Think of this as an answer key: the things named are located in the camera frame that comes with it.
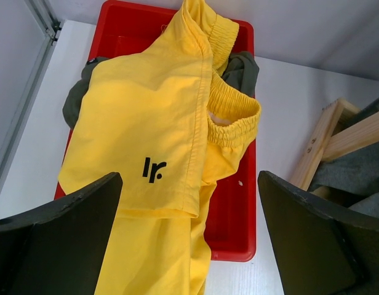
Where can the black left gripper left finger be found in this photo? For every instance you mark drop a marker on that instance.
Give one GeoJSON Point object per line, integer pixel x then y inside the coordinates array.
{"type": "Point", "coordinates": [58, 247]}

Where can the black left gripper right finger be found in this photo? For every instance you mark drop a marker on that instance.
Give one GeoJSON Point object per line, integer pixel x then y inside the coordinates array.
{"type": "Point", "coordinates": [320, 247]}

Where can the yellow shorts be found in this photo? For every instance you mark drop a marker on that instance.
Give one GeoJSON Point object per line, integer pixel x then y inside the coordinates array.
{"type": "Point", "coordinates": [168, 123]}

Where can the olive green shorts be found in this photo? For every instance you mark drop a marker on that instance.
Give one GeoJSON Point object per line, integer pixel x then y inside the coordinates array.
{"type": "Point", "coordinates": [241, 73]}

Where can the grey shorts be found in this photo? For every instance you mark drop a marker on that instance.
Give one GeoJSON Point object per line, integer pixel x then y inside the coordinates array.
{"type": "Point", "coordinates": [354, 178]}

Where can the wooden clothes rack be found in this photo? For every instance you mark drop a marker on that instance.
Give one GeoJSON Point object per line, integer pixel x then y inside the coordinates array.
{"type": "Point", "coordinates": [329, 141]}

